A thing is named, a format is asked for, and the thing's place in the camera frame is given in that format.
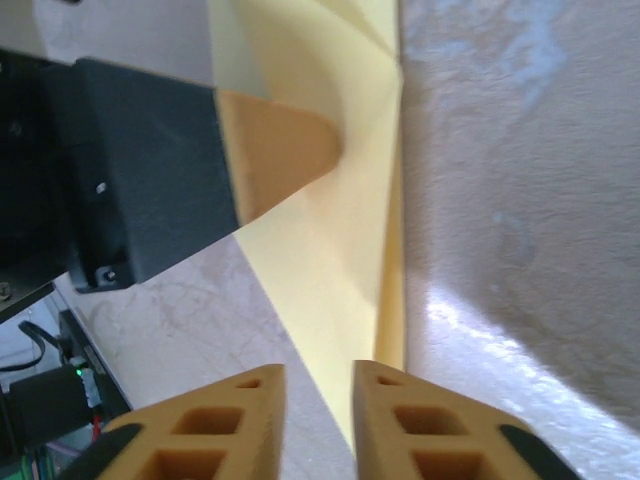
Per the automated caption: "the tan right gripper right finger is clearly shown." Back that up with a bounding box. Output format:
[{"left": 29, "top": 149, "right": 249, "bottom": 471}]
[{"left": 350, "top": 358, "right": 576, "bottom": 480}]

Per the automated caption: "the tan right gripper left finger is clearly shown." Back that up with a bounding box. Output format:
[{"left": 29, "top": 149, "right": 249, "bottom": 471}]
[{"left": 64, "top": 363, "right": 288, "bottom": 480}]

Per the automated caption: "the yellow paper sheet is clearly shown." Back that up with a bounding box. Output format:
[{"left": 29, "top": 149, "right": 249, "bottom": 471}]
[{"left": 205, "top": 0, "right": 407, "bottom": 449}]

